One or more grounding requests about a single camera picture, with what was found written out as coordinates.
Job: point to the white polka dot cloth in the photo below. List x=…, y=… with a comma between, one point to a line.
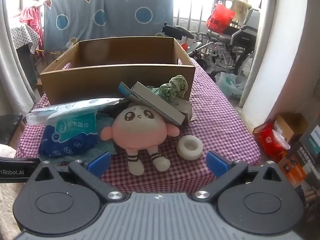
x=25, y=36

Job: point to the red plastic bag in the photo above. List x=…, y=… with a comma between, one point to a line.
x=220, y=17

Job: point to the teal wet wipes packet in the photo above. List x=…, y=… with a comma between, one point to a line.
x=70, y=135

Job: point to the orange black carton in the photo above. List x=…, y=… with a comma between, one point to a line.
x=292, y=170

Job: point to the green knitted cloth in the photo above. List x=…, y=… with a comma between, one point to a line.
x=175, y=85

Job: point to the black stool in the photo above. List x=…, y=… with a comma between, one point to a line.
x=10, y=122

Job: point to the pink plush doll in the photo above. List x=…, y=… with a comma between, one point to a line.
x=135, y=130

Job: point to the pink checkered tablecloth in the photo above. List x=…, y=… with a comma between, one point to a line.
x=212, y=120

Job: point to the blue blanket with circles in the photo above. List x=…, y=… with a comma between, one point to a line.
x=117, y=12

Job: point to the grey curtain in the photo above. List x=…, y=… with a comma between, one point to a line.
x=12, y=67

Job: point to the dark printed carton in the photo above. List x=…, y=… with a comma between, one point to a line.
x=310, y=150

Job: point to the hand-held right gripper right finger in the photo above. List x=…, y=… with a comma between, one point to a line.
x=216, y=166

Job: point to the red black appliance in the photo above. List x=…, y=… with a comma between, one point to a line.
x=183, y=47

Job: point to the dark cabinet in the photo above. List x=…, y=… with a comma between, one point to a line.
x=26, y=65

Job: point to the yellow bamboo stick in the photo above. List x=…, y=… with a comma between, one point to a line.
x=50, y=52

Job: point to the small brown carton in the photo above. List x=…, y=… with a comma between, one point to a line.
x=292, y=125

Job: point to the teal quilted towel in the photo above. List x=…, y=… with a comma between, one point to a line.
x=106, y=121

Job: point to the grey carton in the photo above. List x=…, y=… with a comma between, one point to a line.
x=155, y=100

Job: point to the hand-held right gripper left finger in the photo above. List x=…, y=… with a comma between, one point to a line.
x=100, y=163

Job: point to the brown cardboard box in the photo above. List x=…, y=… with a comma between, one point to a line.
x=112, y=80

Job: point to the metal window railing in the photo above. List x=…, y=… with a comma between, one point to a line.
x=190, y=10

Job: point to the wheelchair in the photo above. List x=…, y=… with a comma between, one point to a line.
x=240, y=37

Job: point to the red carton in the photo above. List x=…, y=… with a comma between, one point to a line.
x=268, y=137

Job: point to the beige towel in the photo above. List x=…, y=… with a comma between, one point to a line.
x=241, y=7

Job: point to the pink garments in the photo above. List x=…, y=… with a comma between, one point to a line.
x=28, y=15

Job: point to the green plastic bag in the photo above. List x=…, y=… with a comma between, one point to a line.
x=231, y=85

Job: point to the black padded seat frame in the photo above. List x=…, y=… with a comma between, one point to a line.
x=183, y=31

